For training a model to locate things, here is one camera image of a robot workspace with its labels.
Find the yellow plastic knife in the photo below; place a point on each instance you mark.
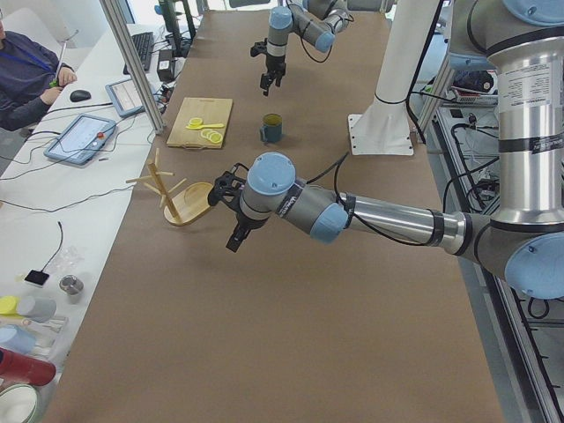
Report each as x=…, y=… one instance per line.
x=205, y=126

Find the blue teach pendant near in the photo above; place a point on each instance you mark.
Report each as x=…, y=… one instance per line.
x=81, y=140

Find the bamboo cutting board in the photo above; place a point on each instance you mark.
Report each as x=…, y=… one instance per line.
x=211, y=110

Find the grey cylinder cup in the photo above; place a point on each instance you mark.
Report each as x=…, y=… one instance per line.
x=36, y=309

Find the aluminium frame post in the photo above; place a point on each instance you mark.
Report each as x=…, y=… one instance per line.
x=123, y=39

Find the black square pad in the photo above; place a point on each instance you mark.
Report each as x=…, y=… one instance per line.
x=38, y=278

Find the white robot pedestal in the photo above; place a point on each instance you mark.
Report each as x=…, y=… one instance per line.
x=383, y=129

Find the dark teal mug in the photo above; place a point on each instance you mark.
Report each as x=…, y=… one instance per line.
x=271, y=128

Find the white green bowl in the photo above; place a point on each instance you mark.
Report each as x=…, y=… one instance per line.
x=20, y=403

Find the black computer mouse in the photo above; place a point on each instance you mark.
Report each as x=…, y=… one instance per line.
x=80, y=95

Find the black power adapter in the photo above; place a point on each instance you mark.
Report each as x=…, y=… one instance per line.
x=166, y=65

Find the wooden cup storage rack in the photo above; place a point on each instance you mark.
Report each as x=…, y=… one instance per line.
x=181, y=205

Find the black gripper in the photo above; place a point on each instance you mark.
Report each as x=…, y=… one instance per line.
x=273, y=65
x=243, y=222

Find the blue teach pendant far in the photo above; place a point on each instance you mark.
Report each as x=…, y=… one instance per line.
x=125, y=98

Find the small steel cup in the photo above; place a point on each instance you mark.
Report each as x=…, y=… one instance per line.
x=73, y=287

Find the seated person dark jacket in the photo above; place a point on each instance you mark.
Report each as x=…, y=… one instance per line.
x=32, y=78

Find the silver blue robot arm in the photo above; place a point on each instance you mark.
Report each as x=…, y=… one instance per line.
x=315, y=22
x=522, y=242

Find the black keyboard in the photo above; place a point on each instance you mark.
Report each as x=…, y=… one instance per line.
x=143, y=43

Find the light blue cup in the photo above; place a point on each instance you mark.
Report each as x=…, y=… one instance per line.
x=16, y=339

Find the blue teach pendant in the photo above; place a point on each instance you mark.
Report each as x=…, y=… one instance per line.
x=125, y=98
x=81, y=140

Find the yellow cup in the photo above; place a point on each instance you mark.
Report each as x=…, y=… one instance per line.
x=9, y=305

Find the red thermos bottle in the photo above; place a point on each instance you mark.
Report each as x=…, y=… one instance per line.
x=16, y=367

